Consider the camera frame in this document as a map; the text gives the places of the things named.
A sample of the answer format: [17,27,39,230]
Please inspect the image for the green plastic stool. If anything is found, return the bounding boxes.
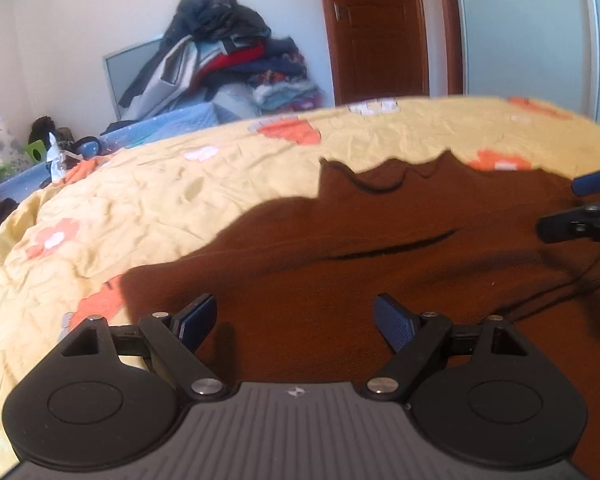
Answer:
[26,139,49,165]

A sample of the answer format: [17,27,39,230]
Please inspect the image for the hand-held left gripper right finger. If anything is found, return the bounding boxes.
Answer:
[365,293,533,403]

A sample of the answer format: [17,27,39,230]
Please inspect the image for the yellow floral blanket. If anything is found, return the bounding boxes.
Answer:
[0,96,600,480]

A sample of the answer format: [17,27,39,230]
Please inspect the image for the white sliding wardrobe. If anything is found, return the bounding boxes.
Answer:
[451,0,600,127]

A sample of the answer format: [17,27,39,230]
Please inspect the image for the brown wooden door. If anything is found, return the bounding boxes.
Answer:
[315,0,465,107]

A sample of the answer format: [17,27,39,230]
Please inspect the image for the grey flat board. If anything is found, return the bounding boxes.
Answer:
[103,34,167,122]

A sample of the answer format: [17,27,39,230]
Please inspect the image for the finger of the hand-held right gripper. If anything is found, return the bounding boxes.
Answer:
[571,163,600,197]
[536,197,600,257]

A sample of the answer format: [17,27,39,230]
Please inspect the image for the brown knit sweater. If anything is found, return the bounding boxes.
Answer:
[121,151,600,480]

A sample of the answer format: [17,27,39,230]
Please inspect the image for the pile of mixed clothes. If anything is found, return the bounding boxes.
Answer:
[118,0,326,122]

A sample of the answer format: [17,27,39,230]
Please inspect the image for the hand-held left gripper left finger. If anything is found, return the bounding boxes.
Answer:
[55,293,231,402]

